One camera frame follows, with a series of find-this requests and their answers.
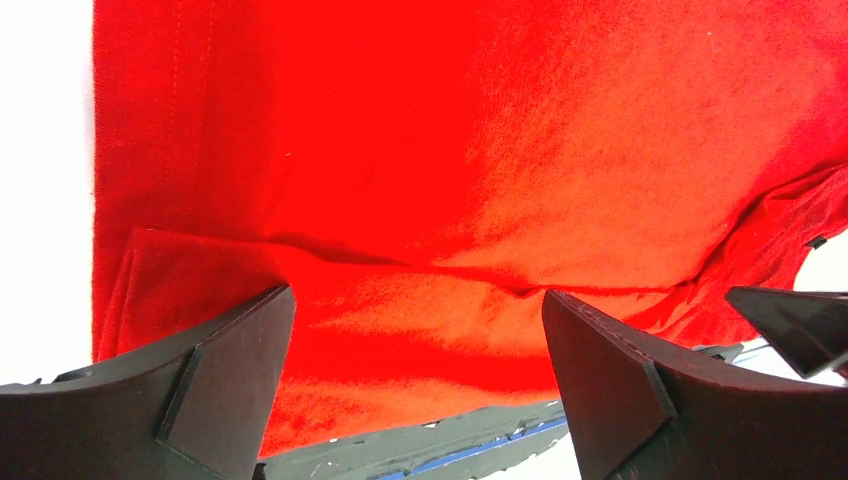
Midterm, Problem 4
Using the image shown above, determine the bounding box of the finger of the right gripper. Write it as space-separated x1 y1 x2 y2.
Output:
725 286 847 379

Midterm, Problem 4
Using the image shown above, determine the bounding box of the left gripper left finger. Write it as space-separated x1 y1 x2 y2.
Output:
1 287 296 479

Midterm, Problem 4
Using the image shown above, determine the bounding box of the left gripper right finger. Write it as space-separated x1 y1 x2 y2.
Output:
542 291 847 479

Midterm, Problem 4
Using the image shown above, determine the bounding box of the red t-shirt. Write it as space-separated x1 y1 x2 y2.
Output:
92 1 847 456

